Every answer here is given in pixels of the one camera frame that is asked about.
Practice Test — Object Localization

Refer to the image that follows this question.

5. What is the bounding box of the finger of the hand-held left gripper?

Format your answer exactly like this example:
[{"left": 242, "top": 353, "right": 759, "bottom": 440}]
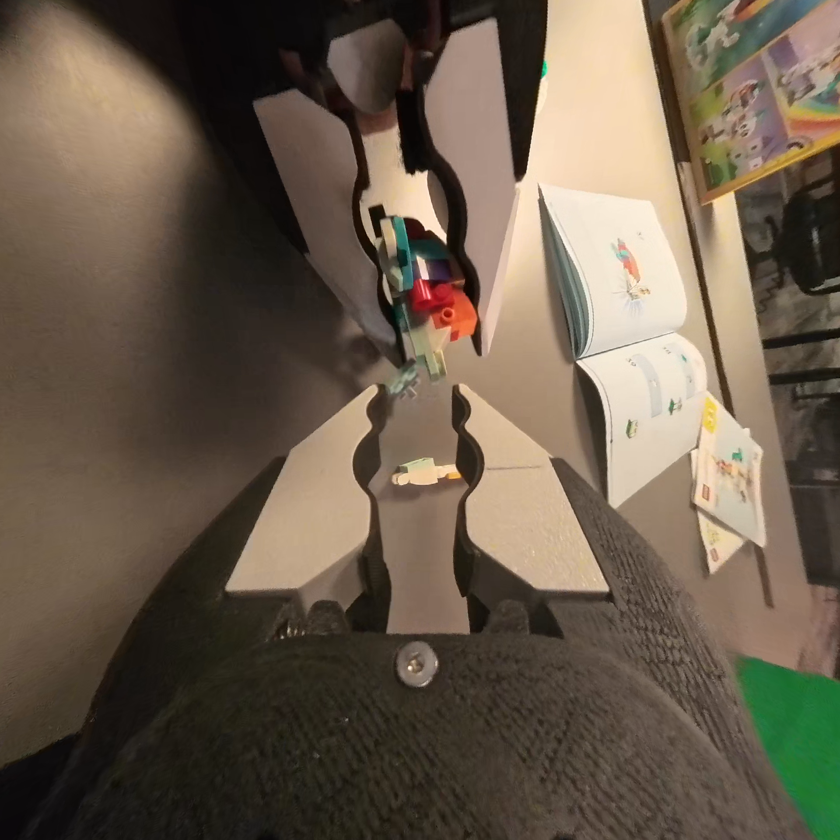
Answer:
[
  {"left": 397, "top": 18, "right": 526, "bottom": 357},
  {"left": 252, "top": 85, "right": 406, "bottom": 367}
]

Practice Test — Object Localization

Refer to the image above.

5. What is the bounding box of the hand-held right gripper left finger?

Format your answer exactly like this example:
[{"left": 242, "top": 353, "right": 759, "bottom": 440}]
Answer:
[{"left": 224, "top": 385, "right": 391, "bottom": 619}]

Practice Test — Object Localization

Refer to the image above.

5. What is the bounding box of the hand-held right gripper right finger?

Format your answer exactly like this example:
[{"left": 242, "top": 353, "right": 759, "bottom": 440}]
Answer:
[{"left": 451, "top": 385, "right": 611, "bottom": 622}]

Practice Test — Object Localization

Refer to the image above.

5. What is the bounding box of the white mint orange lego figure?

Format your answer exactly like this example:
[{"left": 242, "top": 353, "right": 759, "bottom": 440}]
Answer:
[{"left": 392, "top": 459, "right": 463, "bottom": 488}]

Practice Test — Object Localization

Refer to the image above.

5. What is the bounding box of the multicolour lego model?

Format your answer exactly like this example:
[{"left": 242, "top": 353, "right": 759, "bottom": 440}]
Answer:
[{"left": 367, "top": 205, "right": 483, "bottom": 400}]

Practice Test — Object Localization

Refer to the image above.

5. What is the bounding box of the yellow lego set box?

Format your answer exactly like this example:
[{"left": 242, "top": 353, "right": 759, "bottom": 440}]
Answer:
[{"left": 659, "top": 0, "right": 840, "bottom": 206}]

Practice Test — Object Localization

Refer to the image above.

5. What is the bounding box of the small instruction leaflet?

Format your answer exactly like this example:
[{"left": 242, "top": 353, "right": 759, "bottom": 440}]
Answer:
[
  {"left": 689, "top": 392, "right": 767, "bottom": 549},
  {"left": 696, "top": 512, "right": 748, "bottom": 577}
]

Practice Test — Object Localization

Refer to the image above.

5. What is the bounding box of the open instruction booklet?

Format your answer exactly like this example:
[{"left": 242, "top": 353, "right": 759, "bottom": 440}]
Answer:
[{"left": 537, "top": 182, "right": 713, "bottom": 509}]

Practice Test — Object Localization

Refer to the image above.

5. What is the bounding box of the green plastic crate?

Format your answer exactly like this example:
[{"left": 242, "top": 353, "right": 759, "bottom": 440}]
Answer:
[{"left": 735, "top": 653, "right": 840, "bottom": 840}]

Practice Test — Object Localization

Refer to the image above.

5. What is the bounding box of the black office chair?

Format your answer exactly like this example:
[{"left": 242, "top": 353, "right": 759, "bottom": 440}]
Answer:
[{"left": 755, "top": 151, "right": 840, "bottom": 349}]

